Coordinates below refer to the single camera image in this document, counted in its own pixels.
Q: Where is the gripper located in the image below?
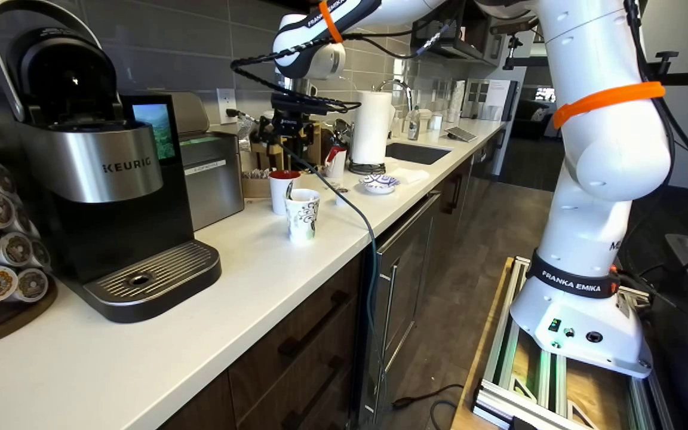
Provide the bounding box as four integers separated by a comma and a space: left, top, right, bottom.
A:
259, 113, 316, 163

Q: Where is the white cup with red inside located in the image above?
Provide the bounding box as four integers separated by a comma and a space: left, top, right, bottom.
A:
269, 170, 302, 216

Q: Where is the white patterned paper cup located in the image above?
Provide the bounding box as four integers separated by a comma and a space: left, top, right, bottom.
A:
284, 188, 321, 243

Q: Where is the wooden block holder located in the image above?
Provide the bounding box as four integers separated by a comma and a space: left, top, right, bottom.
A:
250, 121, 324, 172

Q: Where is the clear plastic bag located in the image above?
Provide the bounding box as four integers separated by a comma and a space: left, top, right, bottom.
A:
236, 113, 259, 153

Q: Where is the wooden tray of packets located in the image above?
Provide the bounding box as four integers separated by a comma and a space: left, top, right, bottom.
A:
241, 168, 274, 199

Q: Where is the red and white mug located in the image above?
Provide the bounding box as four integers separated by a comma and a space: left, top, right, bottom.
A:
324, 146, 348, 180

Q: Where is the silver metal appliance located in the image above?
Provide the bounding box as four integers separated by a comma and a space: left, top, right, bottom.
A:
168, 91, 245, 232

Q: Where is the paper towel roll on holder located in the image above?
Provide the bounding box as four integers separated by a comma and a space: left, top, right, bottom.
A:
348, 90, 394, 176

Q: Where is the blue patterned bowl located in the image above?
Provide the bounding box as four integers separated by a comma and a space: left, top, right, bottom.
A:
358, 174, 400, 195

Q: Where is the white napkin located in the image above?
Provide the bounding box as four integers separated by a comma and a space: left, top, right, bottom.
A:
388, 167, 430, 185

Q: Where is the chrome tap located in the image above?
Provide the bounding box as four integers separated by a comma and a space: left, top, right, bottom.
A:
377, 79, 414, 114

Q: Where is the sink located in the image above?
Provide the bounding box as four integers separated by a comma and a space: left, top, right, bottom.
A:
385, 142, 453, 166

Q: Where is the flat tablet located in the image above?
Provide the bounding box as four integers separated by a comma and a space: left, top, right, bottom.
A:
443, 126, 478, 143

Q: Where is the steel appliance door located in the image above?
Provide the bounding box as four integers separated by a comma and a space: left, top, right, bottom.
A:
358, 190, 442, 428

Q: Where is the black and silver coffee machine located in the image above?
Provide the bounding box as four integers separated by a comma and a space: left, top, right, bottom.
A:
0, 0, 223, 324

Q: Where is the drawer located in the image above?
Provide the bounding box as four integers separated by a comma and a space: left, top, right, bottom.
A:
227, 256, 364, 419

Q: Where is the dark sofa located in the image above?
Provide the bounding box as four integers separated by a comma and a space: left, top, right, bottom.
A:
510, 99, 555, 142

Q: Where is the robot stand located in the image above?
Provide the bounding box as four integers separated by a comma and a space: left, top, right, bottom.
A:
450, 256, 679, 430

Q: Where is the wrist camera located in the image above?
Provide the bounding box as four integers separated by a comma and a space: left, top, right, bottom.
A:
271, 93, 330, 115

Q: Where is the white wall socket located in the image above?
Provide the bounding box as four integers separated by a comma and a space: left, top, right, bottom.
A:
217, 88, 238, 125

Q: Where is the grey cable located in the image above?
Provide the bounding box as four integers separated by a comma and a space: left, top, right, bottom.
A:
282, 142, 388, 422

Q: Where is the steel door handle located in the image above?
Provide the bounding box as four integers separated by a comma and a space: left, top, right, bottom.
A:
376, 192, 442, 256

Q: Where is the cabinet door handle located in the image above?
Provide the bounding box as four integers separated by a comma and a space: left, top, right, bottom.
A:
447, 173, 464, 214

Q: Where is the drawer handle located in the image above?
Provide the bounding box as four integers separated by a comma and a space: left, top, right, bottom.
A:
280, 355, 346, 430
277, 290, 352, 359

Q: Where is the wall shelf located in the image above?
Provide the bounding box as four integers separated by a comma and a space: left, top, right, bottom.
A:
410, 0, 503, 65

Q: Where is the camera on mount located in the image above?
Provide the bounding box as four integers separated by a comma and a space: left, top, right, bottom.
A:
501, 33, 551, 71

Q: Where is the black cable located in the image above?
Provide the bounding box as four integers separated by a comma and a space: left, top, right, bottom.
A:
391, 383, 465, 430

